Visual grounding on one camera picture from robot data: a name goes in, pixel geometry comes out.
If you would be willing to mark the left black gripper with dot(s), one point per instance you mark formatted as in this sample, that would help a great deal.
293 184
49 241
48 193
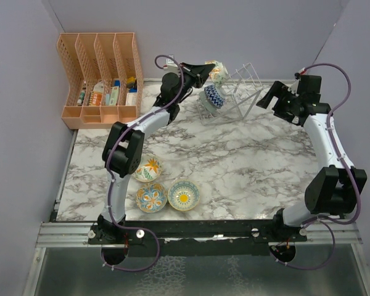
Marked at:
198 73

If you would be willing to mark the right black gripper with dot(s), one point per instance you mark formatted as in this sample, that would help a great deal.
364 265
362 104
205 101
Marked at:
280 90

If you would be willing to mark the white bowl orange leaves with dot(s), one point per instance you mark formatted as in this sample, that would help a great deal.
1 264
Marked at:
219 75

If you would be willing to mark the teal green bowl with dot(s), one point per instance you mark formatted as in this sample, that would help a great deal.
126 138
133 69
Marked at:
206 103

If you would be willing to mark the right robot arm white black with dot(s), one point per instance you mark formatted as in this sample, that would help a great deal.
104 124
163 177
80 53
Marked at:
335 190

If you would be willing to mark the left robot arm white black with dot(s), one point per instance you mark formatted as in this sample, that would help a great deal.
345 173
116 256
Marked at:
123 149

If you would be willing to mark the yellow black toy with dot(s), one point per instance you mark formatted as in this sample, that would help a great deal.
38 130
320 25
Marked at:
131 82

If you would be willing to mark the white card box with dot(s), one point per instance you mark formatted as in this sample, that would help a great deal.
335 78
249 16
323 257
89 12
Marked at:
131 97

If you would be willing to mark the mint green box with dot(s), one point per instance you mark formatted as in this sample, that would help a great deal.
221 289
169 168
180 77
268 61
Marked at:
111 98

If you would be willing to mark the peach plastic file organizer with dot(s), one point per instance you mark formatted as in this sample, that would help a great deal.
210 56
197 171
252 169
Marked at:
90 57

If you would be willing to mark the orange white box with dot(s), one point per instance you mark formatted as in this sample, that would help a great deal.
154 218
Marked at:
96 94

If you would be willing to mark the white bowl orange flower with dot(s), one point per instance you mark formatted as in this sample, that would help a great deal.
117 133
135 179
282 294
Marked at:
149 169

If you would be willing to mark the blue yellow sun bowl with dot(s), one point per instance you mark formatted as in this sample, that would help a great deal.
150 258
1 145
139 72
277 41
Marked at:
183 195

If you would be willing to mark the small dark bottle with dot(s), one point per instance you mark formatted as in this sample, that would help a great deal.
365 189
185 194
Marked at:
81 96

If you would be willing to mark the blue orange floral bowl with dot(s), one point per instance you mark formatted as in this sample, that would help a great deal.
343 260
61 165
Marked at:
151 197

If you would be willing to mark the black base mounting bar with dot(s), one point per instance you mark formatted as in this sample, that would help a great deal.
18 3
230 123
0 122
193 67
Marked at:
191 238

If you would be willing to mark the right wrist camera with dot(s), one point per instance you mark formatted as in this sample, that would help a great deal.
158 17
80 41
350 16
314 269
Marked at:
293 88

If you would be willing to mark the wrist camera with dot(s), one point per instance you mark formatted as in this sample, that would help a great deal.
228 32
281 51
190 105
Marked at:
170 64
293 88

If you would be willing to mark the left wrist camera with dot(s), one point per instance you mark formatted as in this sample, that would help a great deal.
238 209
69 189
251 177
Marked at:
170 64

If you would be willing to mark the white wire dish rack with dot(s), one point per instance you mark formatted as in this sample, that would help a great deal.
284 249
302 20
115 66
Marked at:
240 92

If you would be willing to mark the aluminium frame rail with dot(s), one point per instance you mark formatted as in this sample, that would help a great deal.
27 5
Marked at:
76 235

